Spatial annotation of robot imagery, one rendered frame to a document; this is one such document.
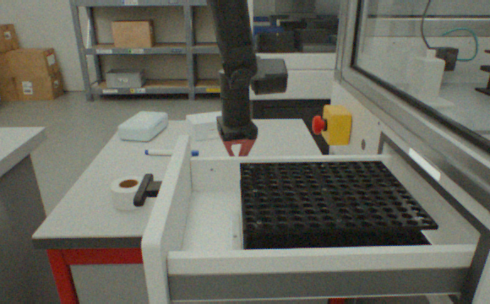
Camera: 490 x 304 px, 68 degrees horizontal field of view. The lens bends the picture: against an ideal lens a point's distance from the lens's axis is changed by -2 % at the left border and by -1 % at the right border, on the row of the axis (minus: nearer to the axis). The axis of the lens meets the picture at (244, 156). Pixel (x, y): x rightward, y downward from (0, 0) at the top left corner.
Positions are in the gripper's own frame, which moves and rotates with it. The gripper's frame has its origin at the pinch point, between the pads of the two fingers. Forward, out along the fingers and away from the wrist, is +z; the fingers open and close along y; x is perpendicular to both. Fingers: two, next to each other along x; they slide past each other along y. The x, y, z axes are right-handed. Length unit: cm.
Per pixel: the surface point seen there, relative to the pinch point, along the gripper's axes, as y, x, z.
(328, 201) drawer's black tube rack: -32.2, -4.3, -8.9
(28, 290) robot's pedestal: 29, 61, 48
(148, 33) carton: 363, 14, 9
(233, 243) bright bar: -31.0, 7.9, -4.2
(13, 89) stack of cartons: 398, 174, 65
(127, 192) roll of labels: -5.1, 22.6, 0.4
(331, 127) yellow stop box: -2.4, -19.9, -6.2
